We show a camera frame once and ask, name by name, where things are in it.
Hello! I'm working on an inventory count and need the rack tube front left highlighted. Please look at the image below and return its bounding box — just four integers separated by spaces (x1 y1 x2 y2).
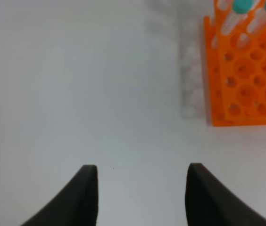
220 0 253 36

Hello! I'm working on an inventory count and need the rack tube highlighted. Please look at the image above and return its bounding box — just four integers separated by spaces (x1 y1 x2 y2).
236 1 266 48
220 0 253 36

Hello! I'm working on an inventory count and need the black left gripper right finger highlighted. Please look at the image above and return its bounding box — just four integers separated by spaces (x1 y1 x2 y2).
185 163 266 226

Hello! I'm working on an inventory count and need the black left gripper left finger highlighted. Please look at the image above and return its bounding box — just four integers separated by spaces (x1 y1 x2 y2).
23 165 99 226

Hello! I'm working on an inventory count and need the orange test tube rack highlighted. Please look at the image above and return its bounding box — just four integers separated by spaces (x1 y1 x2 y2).
203 1 266 127

